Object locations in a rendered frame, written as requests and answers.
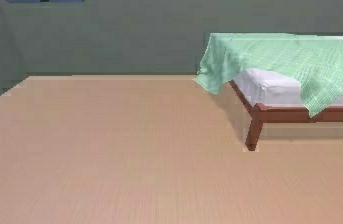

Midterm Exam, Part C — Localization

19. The brown wooden bed white mattress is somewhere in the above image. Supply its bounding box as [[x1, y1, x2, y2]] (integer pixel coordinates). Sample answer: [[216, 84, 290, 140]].
[[228, 34, 343, 153]]

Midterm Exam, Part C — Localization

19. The green checked blanket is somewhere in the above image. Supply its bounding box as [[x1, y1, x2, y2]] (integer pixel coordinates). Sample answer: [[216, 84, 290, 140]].
[[193, 32, 343, 119]]

